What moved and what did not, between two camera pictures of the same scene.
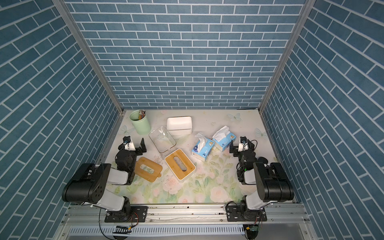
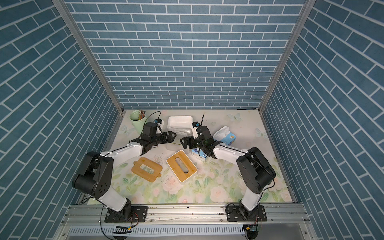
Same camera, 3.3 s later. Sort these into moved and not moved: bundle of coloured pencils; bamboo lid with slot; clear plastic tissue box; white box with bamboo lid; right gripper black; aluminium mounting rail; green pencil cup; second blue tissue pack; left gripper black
Moved: clear plastic tissue box; left gripper black; right gripper black
Not moved: white box with bamboo lid; green pencil cup; bundle of coloured pencils; second blue tissue pack; aluminium mounting rail; bamboo lid with slot
